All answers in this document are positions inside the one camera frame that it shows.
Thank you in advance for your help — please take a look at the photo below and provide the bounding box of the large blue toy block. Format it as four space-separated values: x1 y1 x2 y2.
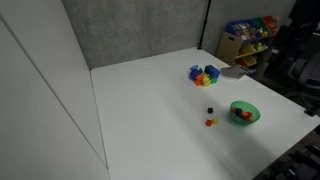
204 64 221 80

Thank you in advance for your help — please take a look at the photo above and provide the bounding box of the green plastic bowl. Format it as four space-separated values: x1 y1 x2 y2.
229 100 262 127

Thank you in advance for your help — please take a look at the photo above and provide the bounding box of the orange toy piece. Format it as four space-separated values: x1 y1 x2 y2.
194 73 205 87

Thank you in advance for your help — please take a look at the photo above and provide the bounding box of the yellow toy piece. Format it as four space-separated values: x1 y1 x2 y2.
201 74 212 88

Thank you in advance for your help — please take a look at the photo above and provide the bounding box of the grey flat pad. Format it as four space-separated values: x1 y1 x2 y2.
219 64 250 82

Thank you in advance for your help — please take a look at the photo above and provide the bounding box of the black vertical pole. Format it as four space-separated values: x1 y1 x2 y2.
197 0 213 51

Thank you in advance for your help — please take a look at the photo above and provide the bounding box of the wooden toy shelf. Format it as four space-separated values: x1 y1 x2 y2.
215 15 283 69

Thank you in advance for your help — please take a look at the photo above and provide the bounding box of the orange wooden cube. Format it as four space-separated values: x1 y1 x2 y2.
241 111 254 121

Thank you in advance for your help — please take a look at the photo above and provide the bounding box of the yellow storage bin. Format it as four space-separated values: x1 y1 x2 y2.
239 41 268 57

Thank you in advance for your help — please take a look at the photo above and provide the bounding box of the blue storage bin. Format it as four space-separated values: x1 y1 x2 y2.
225 19 258 40

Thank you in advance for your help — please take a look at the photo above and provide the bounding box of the red storage bin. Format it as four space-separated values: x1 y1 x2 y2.
262 15 282 34

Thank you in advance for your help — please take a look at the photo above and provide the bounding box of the grey office chair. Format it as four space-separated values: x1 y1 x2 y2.
287 49 320 93

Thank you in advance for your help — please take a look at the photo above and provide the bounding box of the black table clamp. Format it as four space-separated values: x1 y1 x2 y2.
303 101 320 118

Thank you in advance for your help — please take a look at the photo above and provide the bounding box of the black equipment frame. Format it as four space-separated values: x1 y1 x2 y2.
254 128 320 180

